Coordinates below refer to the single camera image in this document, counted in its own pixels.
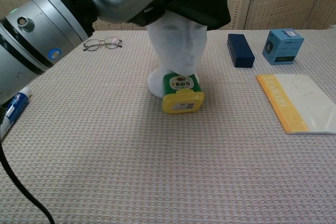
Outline white foam mannequin head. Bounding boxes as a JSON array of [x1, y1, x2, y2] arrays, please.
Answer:
[[146, 11, 208, 97]]

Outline thin-framed eyeglasses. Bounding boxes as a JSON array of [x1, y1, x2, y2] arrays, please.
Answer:
[[83, 37, 123, 51]]

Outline green yellow-lidded container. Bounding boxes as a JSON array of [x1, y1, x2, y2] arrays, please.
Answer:
[[162, 73, 205, 115]]

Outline navy glasses case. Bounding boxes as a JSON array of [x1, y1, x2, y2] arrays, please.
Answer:
[[227, 33, 256, 68]]

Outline blue white toothpaste tube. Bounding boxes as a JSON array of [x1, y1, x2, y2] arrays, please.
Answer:
[[0, 86, 32, 140]]

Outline light blue cube box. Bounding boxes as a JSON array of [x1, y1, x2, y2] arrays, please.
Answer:
[[262, 27, 305, 66]]

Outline woven checked tablecloth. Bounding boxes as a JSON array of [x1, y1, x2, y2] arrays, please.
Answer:
[[0, 28, 336, 224]]

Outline yellow white Lexicon notebook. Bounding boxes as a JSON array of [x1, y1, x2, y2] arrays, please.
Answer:
[[256, 73, 336, 135]]

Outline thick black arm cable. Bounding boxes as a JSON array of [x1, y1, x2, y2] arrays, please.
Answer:
[[0, 140, 56, 224]]

